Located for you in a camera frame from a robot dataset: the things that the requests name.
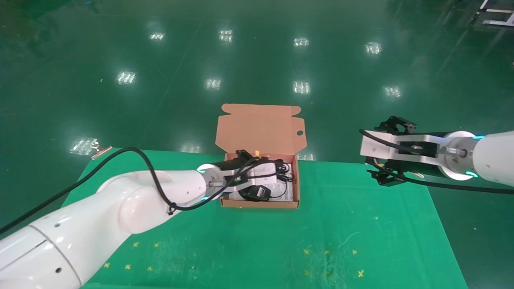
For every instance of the white printed instruction sheet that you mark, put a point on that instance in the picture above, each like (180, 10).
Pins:
(279, 192)

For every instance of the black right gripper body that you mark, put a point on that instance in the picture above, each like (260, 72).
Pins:
(421, 168)

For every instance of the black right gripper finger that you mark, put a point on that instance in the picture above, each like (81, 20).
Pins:
(397, 123)
(385, 176)

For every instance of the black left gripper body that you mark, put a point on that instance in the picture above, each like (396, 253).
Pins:
(229, 165)

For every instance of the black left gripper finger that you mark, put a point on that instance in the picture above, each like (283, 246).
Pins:
(244, 155)

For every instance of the brown cardboard mailer box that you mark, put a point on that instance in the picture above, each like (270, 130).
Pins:
(261, 128)

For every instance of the green table cloth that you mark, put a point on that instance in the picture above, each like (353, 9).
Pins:
(281, 241)

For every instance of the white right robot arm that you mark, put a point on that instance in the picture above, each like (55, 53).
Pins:
(494, 156)

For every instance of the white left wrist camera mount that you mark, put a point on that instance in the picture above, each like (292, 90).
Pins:
(265, 172)

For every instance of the metal binder clip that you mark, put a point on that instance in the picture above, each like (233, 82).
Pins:
(419, 175)
(102, 151)

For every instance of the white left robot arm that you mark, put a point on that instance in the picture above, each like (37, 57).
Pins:
(100, 216)

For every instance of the white metal frame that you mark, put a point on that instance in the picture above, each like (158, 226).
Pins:
(498, 22)

